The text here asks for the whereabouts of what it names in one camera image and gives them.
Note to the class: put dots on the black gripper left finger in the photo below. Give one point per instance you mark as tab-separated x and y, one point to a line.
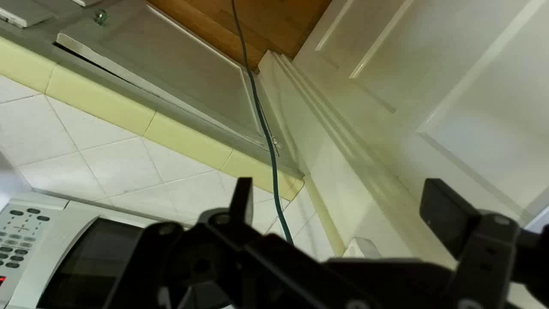
240	197

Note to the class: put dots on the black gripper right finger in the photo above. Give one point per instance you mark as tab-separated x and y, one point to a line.
447	214

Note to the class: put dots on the white paneled room door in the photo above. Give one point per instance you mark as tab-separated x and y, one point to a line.
456	86

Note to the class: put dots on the cream open cabinet door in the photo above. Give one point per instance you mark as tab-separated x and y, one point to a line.
171	74

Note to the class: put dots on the white microwave oven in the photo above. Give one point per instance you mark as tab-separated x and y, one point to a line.
34	245

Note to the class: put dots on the small green door knob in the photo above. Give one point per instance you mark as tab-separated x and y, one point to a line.
99	17

